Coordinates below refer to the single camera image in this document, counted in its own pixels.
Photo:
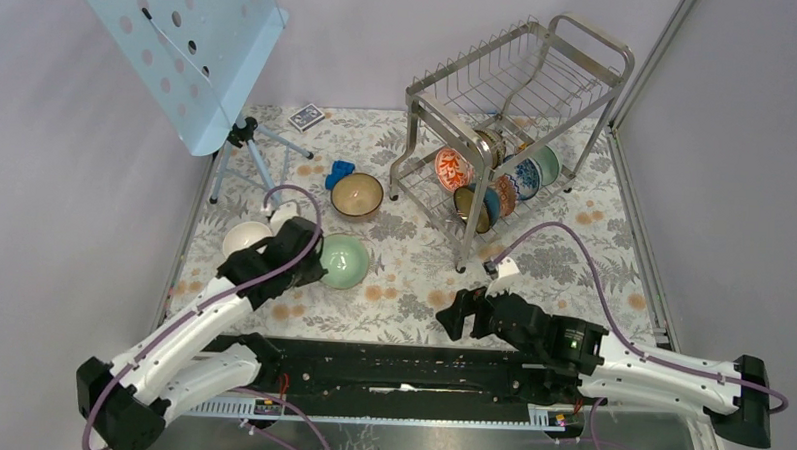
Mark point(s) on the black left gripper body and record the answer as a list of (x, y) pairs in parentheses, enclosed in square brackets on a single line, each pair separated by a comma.
[(307, 271)]

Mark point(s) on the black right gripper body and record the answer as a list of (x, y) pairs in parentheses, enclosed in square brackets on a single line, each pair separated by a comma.
[(520, 346)]

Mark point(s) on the orange white bowl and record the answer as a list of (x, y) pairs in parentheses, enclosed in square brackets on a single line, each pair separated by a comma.
[(244, 235)]

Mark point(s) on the light green celadon bowl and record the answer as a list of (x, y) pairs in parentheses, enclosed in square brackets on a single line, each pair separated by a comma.
[(345, 261)]

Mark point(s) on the brown ceramic bowl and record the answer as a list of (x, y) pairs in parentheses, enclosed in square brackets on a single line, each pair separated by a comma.
[(357, 197)]

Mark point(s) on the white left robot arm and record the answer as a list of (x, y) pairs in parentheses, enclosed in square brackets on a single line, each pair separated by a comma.
[(130, 400)]

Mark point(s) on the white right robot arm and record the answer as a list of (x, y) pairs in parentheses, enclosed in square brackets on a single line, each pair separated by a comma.
[(582, 361)]

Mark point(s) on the stainless steel dish rack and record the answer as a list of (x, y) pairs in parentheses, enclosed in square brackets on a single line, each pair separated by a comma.
[(537, 84)]

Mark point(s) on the floral patterned table mat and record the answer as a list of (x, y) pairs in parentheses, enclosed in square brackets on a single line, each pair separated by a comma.
[(577, 257)]

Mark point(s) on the blue plastic toy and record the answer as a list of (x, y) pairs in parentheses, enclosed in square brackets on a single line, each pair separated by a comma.
[(338, 170)]

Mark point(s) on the orange patterned bowl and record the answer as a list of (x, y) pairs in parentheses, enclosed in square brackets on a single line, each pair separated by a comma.
[(452, 170)]

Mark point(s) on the blue white patterned bowl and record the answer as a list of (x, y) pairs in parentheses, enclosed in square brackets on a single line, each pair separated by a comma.
[(526, 179)]

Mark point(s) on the blue playing card box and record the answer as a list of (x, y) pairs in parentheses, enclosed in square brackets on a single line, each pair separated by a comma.
[(306, 117)]

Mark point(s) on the pale green bowl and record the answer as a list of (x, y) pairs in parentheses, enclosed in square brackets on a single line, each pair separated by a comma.
[(549, 165)]

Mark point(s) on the light blue perforated music stand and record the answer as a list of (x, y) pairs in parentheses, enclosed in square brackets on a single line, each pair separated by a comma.
[(200, 60)]

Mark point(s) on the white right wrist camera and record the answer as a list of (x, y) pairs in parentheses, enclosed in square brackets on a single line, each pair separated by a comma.
[(503, 273)]

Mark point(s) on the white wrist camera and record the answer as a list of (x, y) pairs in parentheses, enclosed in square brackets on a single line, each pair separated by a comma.
[(277, 216), (503, 273)]

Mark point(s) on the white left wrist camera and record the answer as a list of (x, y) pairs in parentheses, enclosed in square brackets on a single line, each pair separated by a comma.
[(277, 216)]

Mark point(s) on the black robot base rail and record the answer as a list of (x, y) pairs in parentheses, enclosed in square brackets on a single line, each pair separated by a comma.
[(347, 379)]

